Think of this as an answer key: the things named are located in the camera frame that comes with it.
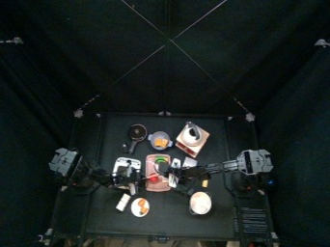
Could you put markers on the red toy apple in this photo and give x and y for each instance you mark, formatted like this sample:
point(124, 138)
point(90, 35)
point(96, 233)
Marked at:
point(154, 178)

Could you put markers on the white toy knife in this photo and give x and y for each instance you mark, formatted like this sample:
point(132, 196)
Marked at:
point(173, 180)

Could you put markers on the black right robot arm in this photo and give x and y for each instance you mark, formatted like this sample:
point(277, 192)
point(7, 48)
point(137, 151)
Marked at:
point(256, 160)

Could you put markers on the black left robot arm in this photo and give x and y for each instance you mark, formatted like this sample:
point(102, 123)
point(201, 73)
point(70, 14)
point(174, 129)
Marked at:
point(65, 160)

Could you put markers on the white toy utensil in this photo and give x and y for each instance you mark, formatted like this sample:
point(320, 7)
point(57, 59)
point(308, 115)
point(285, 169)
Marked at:
point(176, 162)

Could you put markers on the pink cutting board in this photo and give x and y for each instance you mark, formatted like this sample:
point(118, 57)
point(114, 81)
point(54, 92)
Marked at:
point(152, 188)

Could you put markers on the green toy vegetable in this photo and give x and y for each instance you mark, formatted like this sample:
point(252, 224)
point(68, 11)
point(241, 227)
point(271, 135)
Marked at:
point(161, 158)

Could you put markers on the white round bowl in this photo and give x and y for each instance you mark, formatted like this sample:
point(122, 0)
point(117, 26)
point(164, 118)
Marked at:
point(201, 203)

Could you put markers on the orange toy food on plate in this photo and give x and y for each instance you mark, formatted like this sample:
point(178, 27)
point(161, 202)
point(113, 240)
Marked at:
point(144, 205)

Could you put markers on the white small box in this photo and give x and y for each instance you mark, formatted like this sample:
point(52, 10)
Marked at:
point(124, 202)

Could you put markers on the white round plate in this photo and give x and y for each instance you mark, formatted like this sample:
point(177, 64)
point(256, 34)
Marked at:
point(138, 209)

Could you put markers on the silver kettle on pink mat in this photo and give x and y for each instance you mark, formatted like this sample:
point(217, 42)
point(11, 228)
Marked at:
point(193, 146)

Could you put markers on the orange toy food piece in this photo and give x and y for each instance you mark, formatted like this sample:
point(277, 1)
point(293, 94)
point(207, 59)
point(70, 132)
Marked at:
point(161, 142)

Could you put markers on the blue-grey toy pot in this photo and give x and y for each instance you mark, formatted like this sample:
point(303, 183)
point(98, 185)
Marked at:
point(161, 140)

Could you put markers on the white toy kettle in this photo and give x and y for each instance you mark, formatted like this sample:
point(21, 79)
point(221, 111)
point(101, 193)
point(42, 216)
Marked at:
point(192, 135)

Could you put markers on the black toy frying pan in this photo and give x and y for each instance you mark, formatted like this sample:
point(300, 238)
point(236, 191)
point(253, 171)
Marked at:
point(137, 132)

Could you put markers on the grey metal frame bracket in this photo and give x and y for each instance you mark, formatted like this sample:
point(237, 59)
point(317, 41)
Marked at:
point(251, 116)
point(165, 113)
point(78, 113)
point(321, 42)
point(17, 41)

